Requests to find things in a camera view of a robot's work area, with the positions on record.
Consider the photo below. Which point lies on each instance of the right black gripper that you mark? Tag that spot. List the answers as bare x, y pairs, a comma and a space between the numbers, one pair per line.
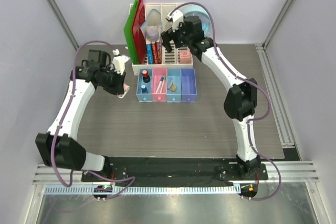
169, 35

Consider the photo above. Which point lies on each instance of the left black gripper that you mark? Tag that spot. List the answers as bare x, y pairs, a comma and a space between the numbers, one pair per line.
118, 88

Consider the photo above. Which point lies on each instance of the clear paperclip jar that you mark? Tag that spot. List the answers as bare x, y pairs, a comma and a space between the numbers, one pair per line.
152, 33

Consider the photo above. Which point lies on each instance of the blue grey glue stick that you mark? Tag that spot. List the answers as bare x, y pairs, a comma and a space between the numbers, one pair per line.
144, 89

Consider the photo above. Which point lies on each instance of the light blue drawer bin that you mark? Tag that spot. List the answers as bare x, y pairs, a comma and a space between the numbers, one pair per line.
148, 96

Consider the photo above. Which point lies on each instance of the red black stamp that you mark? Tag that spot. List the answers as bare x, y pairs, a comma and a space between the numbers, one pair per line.
145, 76

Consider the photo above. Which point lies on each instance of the pink drawer bin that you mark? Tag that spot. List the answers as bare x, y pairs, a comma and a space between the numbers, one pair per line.
157, 74

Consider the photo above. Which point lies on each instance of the green red folder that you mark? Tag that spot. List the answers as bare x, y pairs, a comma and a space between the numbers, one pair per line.
133, 34

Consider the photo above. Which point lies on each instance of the green white marker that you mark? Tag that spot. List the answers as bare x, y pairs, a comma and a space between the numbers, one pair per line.
162, 85

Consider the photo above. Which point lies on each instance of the blue white marker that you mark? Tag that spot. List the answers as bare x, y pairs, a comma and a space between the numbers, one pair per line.
159, 85

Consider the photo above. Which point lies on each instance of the purple drawer bin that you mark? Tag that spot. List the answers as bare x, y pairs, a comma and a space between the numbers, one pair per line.
188, 84

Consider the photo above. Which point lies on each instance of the pink stapler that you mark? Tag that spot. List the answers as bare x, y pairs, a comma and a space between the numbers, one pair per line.
126, 88

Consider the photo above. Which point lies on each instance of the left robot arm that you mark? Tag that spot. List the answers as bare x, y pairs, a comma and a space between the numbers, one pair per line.
59, 145

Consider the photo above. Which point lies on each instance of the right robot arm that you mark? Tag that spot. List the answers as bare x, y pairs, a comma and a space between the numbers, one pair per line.
241, 99

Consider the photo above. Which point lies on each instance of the pink cube box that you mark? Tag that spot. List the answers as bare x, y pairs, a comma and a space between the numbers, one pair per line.
185, 56

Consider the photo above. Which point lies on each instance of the white file organizer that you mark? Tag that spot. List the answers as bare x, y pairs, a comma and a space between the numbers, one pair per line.
164, 59

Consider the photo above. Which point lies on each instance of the clear zip pouch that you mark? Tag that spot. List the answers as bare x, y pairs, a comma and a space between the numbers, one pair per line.
153, 19

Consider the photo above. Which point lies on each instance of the light blue headphones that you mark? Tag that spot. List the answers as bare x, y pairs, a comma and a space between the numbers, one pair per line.
194, 10

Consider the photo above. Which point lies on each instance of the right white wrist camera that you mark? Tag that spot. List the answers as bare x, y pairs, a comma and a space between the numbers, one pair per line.
175, 17

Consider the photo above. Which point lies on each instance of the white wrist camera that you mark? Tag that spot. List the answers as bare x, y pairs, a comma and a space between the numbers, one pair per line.
119, 62
175, 17

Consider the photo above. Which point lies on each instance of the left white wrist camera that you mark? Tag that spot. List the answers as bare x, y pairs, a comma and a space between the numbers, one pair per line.
119, 62

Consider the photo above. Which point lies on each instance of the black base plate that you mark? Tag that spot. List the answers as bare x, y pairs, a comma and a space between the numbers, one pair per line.
184, 169

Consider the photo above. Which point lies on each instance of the white slotted cable duct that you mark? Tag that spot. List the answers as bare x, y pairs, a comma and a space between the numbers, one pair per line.
103, 190

